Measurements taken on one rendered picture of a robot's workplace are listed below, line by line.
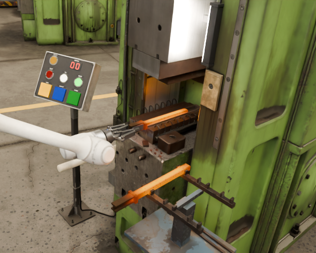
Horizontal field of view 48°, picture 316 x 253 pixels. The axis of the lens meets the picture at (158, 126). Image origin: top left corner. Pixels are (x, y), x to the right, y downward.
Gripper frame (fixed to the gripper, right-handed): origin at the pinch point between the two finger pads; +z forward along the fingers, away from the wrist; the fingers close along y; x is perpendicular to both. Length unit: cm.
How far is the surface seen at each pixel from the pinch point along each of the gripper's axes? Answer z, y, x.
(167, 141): 5.7, 17.5, -1.7
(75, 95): -9.9, -43.2, 2.8
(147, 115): 15.7, -9.5, -1.6
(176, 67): 16.1, 7.6, 31.6
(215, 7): 16, 26, 63
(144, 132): 5.2, 0.6, -4.6
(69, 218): -10, -56, -99
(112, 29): 270, -407, -73
